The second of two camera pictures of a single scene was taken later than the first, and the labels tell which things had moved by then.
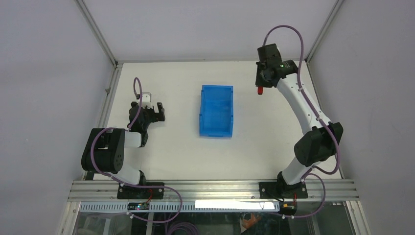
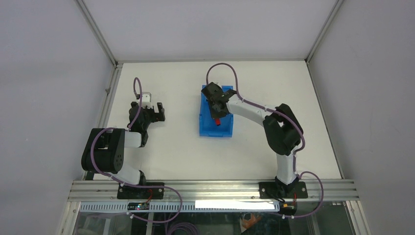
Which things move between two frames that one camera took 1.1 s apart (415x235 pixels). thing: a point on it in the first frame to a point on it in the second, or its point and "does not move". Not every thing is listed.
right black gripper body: [260, 79] to [215, 113]
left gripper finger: [160, 116] does not move
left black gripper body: [149, 115] does not move
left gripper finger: [134, 105] does not move
